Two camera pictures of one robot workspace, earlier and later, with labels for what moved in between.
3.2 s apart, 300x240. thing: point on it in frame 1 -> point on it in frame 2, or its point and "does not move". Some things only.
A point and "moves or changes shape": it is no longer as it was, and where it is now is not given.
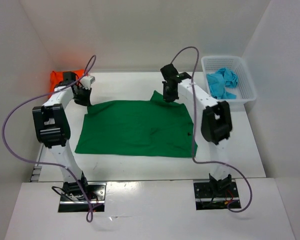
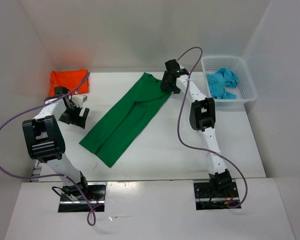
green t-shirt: x=156 y=128 moves or changes shape
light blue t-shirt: x=218 y=81 does not move
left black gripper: x=86 y=102 -> x=77 y=120
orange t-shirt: x=57 y=76 does not move
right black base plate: x=205 y=199 does not move
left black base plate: x=96 y=195 does not move
